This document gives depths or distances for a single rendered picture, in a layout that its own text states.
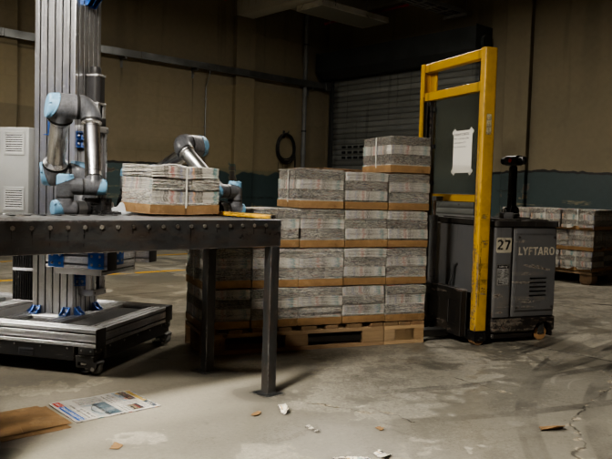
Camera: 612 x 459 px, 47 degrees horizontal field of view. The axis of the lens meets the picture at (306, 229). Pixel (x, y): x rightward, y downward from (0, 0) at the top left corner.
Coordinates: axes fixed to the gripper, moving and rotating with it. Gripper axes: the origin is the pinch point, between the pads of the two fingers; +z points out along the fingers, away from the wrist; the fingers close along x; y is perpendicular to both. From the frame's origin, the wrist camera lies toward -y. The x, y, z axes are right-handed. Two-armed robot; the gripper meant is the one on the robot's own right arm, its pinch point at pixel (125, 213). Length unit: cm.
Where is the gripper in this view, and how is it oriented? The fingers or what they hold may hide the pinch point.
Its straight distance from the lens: 348.2
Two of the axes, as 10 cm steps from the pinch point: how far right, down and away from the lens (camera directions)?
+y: 0.3, -10.0, -0.6
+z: 7.5, -0.1, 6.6
